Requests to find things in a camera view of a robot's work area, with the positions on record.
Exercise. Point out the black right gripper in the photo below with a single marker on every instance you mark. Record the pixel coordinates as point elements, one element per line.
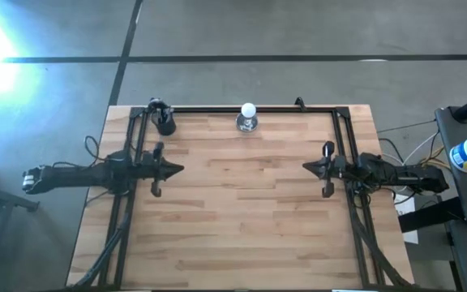
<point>335,167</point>

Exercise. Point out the small white paper piece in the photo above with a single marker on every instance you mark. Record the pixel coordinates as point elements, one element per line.
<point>412,238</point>

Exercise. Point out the black metal table frame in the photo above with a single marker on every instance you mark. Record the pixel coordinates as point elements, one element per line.
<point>290,109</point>

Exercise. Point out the white paper sheet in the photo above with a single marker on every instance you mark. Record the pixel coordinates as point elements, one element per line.
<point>404,207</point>

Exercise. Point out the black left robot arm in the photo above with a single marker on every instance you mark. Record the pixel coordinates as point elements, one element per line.
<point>75,176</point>

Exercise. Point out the black cylindrical cup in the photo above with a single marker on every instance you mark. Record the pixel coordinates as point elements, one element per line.
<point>167,127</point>

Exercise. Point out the dark stand with legs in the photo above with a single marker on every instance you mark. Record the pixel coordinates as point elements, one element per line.
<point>2,199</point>

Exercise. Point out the black flat bar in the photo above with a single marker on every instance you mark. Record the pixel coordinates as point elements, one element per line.
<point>428,215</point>

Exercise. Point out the white bulb on silver base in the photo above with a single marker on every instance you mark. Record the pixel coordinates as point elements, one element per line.
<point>247,117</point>

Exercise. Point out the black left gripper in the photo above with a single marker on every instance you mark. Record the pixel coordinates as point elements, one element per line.
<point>152,166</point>

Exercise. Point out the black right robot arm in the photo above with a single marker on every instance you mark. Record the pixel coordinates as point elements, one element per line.
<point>399,174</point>

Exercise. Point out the black clamp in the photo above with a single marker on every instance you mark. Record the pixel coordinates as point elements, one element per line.
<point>300,104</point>

